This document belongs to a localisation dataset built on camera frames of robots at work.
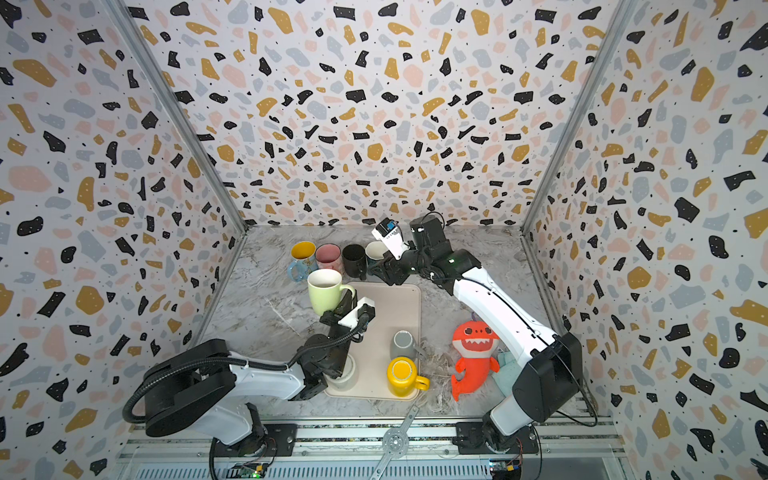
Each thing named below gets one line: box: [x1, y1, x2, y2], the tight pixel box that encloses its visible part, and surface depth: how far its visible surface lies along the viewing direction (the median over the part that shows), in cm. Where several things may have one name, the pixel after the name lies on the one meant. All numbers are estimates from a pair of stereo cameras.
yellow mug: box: [387, 356, 431, 398], surface depth 78 cm
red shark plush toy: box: [452, 320, 500, 402], surface depth 84 cm
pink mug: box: [315, 243, 344, 274], surface depth 102 cm
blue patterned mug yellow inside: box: [287, 241, 319, 282], surface depth 102 cm
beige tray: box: [328, 282, 421, 401], surface depth 83 cm
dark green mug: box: [365, 241, 388, 275], surface depth 105 cm
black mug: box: [342, 244, 367, 281], surface depth 103 cm
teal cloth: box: [491, 351, 522, 397], surface depth 86 cm
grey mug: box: [390, 329, 418, 360], surface depth 82 cm
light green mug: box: [307, 268, 355, 315], surface depth 74 cm
